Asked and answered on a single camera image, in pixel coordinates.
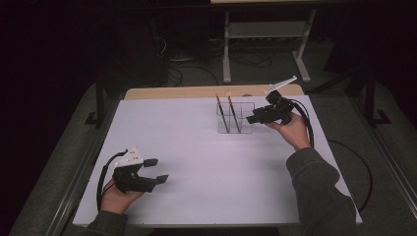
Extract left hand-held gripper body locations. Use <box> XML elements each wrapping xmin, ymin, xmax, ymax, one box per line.
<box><xmin>112</xmin><ymin>147</ymin><xmax>157</xmax><ymax>194</ymax></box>

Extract person's left hand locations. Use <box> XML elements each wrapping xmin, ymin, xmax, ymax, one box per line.
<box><xmin>99</xmin><ymin>179</ymin><xmax>146</xmax><ymax>216</ymax></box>

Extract person's right hand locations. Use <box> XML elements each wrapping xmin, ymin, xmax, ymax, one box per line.
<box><xmin>265</xmin><ymin>112</ymin><xmax>312</xmax><ymax>152</ymax></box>

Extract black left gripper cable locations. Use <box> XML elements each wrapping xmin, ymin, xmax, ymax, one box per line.
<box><xmin>95</xmin><ymin>148</ymin><xmax>129</xmax><ymax>212</ymax></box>

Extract white metal table frame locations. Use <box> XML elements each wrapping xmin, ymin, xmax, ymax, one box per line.
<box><xmin>221</xmin><ymin>9</ymin><xmax>318</xmax><ymax>85</ymax></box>

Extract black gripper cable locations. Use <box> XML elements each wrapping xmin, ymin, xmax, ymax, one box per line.
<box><xmin>289</xmin><ymin>97</ymin><xmax>374</xmax><ymax>214</ymax></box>
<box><xmin>95</xmin><ymin>148</ymin><xmax>129</xmax><ymax>212</ymax></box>

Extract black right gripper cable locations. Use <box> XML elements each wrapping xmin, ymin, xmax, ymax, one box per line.
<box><xmin>289</xmin><ymin>97</ymin><xmax>374</xmax><ymax>214</ymax></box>

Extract clear plastic brush holder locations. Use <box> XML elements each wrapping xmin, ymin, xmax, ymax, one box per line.
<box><xmin>215</xmin><ymin>101</ymin><xmax>256</xmax><ymax>135</ymax></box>

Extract black floor cables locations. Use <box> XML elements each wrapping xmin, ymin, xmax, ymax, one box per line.
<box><xmin>153</xmin><ymin>35</ymin><xmax>273</xmax><ymax>87</ymax></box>

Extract metal floor rail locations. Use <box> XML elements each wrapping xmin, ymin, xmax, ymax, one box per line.
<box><xmin>45</xmin><ymin>97</ymin><xmax>121</xmax><ymax>236</ymax></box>
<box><xmin>347</xmin><ymin>97</ymin><xmax>417</xmax><ymax>206</ymax></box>

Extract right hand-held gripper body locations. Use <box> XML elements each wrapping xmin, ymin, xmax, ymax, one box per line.
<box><xmin>259</xmin><ymin>75</ymin><xmax>298</xmax><ymax>126</ymax></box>

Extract black metal stand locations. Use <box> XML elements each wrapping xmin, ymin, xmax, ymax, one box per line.
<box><xmin>365</xmin><ymin>65</ymin><xmax>392</xmax><ymax>128</ymax></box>
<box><xmin>84</xmin><ymin>73</ymin><xmax>106</xmax><ymax>127</ymax></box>

